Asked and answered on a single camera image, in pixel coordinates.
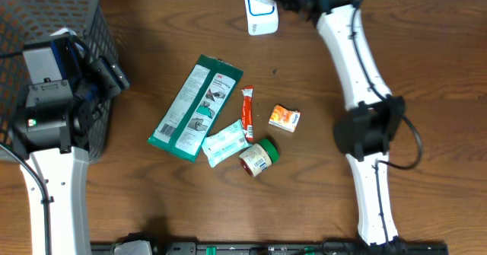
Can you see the teal white wipes packet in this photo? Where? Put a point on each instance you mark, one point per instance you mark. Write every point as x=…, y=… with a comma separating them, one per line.
x=225, y=143

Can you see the green white 3M box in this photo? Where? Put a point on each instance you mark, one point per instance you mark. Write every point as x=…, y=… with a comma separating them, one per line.
x=196, y=107

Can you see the green lid white jar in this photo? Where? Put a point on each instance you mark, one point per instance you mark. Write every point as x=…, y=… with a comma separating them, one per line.
x=259, y=157

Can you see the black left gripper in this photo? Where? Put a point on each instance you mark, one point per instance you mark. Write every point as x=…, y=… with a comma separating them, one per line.
x=109, y=78

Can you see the red stick sachet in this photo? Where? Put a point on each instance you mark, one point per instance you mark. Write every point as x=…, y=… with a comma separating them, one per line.
x=247, y=115

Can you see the white barcode scanner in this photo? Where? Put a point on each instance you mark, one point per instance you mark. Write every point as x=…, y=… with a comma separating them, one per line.
x=262, y=18

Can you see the grey plastic mesh basket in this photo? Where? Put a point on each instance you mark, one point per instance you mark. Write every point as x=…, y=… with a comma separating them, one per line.
x=26, y=20

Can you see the orange white small packet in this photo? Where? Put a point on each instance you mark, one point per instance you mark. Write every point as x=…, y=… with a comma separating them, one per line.
x=284, y=119

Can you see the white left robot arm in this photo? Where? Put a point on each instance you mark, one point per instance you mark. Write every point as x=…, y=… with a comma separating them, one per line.
x=58, y=130

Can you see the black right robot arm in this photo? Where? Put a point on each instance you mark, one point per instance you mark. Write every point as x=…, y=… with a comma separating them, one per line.
x=372, y=113

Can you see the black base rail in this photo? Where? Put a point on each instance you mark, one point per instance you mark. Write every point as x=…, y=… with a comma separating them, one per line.
x=326, y=248

